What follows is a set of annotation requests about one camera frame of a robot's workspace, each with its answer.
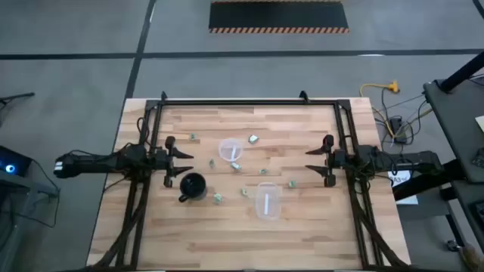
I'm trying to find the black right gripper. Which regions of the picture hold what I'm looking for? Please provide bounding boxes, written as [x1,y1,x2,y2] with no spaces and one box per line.
[305,134,347,188]

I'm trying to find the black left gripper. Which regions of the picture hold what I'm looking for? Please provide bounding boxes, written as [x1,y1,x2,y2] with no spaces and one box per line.
[153,135,195,189]

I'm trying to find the dark round bin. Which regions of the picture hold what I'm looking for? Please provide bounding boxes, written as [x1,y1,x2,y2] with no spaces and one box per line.
[177,172,208,203]

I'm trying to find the rectangular clear plastic container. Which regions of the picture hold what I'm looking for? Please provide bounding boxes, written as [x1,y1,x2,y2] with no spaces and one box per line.
[255,181,284,221]

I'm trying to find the round clear plastic container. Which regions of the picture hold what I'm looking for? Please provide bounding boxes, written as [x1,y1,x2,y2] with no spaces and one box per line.
[218,138,245,162]

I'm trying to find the white paper label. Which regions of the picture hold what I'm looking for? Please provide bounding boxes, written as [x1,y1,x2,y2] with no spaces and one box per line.
[387,169,413,188]

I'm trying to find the black power strip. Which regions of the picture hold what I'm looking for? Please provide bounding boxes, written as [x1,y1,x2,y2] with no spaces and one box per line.
[389,116,408,145]

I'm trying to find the white floor paper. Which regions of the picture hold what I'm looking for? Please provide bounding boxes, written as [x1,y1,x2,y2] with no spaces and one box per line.
[395,194,420,206]

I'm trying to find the black floor stand leg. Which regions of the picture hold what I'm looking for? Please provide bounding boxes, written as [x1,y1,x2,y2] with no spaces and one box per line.
[392,160,470,249]

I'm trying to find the grey side table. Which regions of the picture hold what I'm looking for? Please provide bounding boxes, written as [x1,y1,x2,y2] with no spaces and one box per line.
[422,77,484,186]

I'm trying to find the black hazard-striped floor mat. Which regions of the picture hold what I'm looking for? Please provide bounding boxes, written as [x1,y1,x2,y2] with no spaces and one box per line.
[208,0,350,34]

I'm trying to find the grey metal cart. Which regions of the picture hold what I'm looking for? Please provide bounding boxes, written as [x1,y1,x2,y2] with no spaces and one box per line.
[0,175,61,272]

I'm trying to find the computer tower with blue light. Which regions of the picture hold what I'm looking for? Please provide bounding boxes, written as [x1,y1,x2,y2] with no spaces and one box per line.
[0,145,33,178]

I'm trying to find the black pole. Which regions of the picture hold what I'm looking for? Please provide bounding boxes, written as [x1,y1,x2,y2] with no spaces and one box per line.
[438,51,484,94]

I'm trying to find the black tripod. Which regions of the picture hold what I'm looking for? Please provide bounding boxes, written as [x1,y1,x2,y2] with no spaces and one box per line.
[0,91,36,125]

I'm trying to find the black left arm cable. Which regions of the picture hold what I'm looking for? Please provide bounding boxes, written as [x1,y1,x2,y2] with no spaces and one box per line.
[135,116,153,152]

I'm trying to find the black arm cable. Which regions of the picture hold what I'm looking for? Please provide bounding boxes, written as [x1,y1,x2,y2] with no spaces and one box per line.
[135,116,153,152]
[347,135,402,183]

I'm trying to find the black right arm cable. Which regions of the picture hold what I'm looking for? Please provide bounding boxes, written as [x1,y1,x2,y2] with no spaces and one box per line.
[347,135,402,183]

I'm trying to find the black floor cables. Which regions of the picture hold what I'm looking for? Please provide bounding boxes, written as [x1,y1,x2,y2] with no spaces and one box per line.
[374,88,430,152]

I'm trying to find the black aluminium rig frame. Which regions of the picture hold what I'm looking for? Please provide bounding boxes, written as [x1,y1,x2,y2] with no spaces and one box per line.
[90,90,409,272]

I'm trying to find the yellow extension cable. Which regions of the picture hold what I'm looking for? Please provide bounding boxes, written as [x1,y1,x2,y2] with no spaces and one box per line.
[358,79,402,139]

